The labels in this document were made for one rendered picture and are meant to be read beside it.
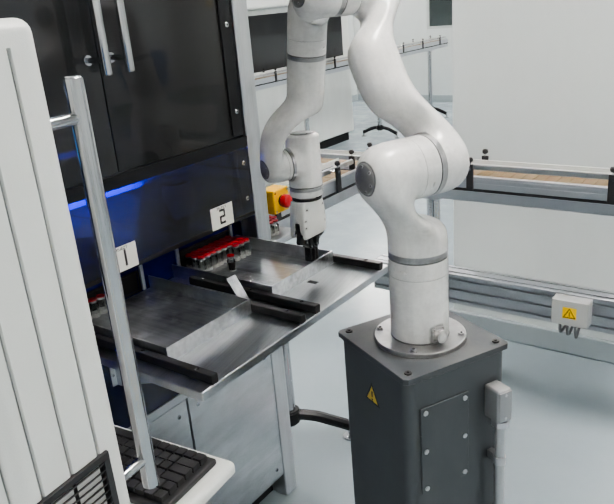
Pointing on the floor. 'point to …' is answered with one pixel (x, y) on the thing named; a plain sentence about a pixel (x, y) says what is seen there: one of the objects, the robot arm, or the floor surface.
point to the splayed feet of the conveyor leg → (320, 419)
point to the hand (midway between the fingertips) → (311, 253)
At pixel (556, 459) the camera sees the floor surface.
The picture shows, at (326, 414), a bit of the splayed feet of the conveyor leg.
